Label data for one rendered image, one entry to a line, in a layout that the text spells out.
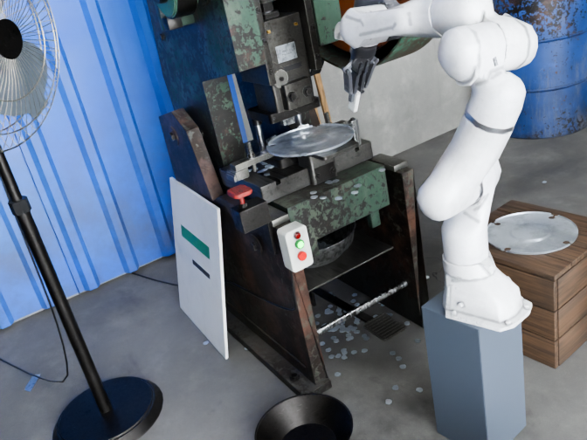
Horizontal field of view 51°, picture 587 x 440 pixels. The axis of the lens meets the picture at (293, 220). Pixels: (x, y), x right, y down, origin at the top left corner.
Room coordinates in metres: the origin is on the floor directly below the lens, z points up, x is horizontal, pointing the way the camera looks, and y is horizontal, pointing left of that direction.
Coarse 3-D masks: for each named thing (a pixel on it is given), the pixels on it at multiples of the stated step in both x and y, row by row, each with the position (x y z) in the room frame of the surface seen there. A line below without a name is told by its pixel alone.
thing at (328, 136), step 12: (288, 132) 2.04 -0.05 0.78; (300, 132) 2.02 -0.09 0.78; (312, 132) 1.99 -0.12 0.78; (324, 132) 1.96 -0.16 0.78; (336, 132) 1.93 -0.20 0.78; (348, 132) 1.91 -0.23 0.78; (276, 144) 1.94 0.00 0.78; (288, 144) 1.91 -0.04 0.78; (300, 144) 1.87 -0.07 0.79; (312, 144) 1.85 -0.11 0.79; (324, 144) 1.84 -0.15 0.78; (336, 144) 1.81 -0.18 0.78; (288, 156) 1.79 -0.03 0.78
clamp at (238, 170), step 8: (248, 144) 1.94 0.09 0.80; (248, 152) 1.94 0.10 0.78; (264, 152) 1.97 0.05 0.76; (240, 160) 1.94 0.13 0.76; (248, 160) 1.93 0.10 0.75; (256, 160) 1.93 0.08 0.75; (264, 160) 1.95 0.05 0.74; (232, 168) 1.92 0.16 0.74; (240, 168) 1.91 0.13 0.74; (256, 168) 1.94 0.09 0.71; (232, 176) 1.89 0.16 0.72; (240, 176) 1.89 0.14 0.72; (248, 176) 1.90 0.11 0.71
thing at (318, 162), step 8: (344, 144) 1.80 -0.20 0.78; (352, 144) 1.79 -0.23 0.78; (328, 152) 1.76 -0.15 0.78; (336, 152) 1.75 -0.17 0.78; (344, 152) 1.76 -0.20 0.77; (304, 160) 1.87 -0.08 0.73; (312, 160) 1.85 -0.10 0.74; (320, 160) 1.86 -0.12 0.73; (328, 160) 1.87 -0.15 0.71; (312, 168) 1.85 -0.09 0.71; (320, 168) 1.86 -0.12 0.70; (328, 168) 1.87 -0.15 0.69; (312, 176) 1.85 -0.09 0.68; (320, 176) 1.84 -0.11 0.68; (328, 176) 1.87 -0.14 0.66; (312, 184) 1.85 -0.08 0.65
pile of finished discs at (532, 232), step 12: (504, 216) 1.91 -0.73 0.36; (516, 216) 1.90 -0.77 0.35; (528, 216) 1.88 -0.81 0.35; (540, 216) 1.86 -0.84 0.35; (552, 216) 1.84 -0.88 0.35; (492, 228) 1.85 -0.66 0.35; (504, 228) 1.83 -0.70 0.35; (516, 228) 1.80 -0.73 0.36; (528, 228) 1.79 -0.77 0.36; (540, 228) 1.77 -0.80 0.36; (552, 228) 1.76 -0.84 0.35; (564, 228) 1.75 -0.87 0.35; (576, 228) 1.73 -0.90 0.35; (492, 240) 1.77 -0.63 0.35; (504, 240) 1.75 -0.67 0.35; (516, 240) 1.74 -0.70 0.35; (528, 240) 1.71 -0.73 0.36; (540, 240) 1.70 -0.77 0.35; (552, 240) 1.69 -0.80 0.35; (564, 240) 1.67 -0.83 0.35; (516, 252) 1.66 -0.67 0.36; (528, 252) 1.65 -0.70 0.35; (540, 252) 1.62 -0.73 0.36
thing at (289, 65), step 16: (272, 16) 1.99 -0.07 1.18; (288, 16) 1.96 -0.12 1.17; (272, 32) 1.93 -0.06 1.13; (288, 32) 1.96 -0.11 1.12; (272, 48) 1.93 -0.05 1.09; (288, 48) 1.95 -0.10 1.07; (304, 48) 1.98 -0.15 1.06; (288, 64) 1.95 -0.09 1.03; (304, 64) 1.97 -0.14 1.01; (288, 80) 1.94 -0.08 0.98; (304, 80) 1.93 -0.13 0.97; (256, 96) 2.02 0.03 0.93; (272, 96) 1.93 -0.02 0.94; (288, 96) 1.90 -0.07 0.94; (304, 96) 1.93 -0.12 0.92
